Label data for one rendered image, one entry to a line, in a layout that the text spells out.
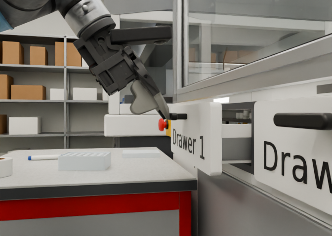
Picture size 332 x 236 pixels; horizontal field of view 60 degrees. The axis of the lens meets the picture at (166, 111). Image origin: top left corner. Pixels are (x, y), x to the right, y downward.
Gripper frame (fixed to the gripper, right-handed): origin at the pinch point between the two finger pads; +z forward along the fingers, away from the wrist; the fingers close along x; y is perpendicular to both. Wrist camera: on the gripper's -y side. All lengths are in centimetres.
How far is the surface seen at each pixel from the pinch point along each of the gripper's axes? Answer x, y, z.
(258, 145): 18.4, -5.0, 9.3
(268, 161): 20.9, -4.0, 10.7
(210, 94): -5.7, -11.2, 3.1
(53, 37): -361, 13, -136
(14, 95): -370, 102, -101
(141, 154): -42.3, 8.7, 11.5
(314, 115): 34.0, -4.4, 3.8
